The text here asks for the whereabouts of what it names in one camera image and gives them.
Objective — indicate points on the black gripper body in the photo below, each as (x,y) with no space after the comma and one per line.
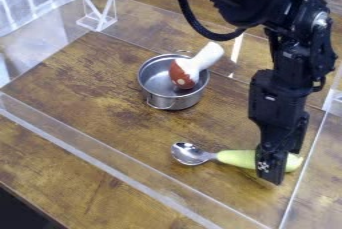
(276,102)

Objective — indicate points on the green handled metal spoon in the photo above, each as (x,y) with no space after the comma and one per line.
(189,155)

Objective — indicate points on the clear acrylic triangle bracket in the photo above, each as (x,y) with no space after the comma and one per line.
(97,20)

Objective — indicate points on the clear acrylic right barrier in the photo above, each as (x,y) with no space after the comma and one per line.
(315,203)

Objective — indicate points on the small steel pot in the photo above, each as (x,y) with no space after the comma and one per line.
(161,94)

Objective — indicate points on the red white toy mushroom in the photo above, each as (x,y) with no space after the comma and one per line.
(184,69)

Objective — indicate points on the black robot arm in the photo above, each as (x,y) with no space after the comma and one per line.
(298,28)

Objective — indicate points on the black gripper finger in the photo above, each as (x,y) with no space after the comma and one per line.
(270,164)
(298,132)

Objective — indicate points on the clear acrylic barrier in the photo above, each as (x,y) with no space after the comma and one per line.
(315,203)
(168,191)

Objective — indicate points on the clear acrylic front barrier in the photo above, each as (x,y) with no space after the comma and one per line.
(168,191)

